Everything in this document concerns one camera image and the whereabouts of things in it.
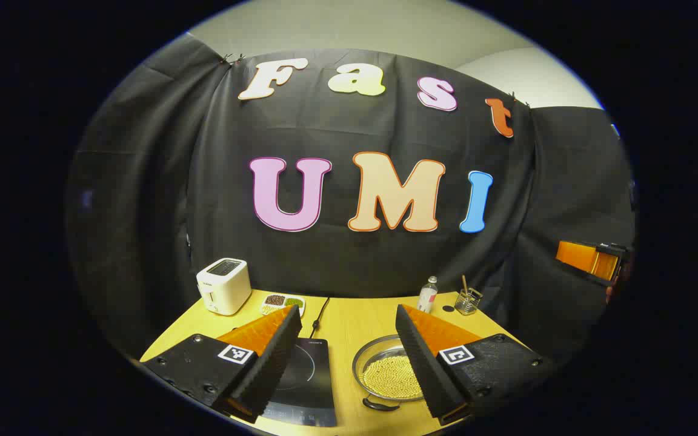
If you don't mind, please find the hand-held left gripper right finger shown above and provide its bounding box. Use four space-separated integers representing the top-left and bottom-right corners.
395 304 559 426

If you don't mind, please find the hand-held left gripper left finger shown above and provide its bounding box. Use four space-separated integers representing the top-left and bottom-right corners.
143 305 303 424

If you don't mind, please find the steel pot with black handle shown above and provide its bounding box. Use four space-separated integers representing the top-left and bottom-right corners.
352 334 426 413

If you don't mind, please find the black induction cooktop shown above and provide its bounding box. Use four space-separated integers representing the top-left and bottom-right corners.
262 337 337 428

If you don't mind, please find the white divided dish of beans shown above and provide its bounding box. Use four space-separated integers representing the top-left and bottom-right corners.
261 294 306 318

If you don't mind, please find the clear bottle with white label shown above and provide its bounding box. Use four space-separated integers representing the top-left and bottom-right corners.
417 276 439 314

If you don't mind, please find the ribbed glass cup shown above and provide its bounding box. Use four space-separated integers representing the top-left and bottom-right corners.
454 287 484 316

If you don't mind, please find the white toaster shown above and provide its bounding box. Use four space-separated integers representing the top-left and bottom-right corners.
196 258 253 316

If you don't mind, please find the black power cable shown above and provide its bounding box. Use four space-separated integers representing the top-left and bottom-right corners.
310 297 330 339

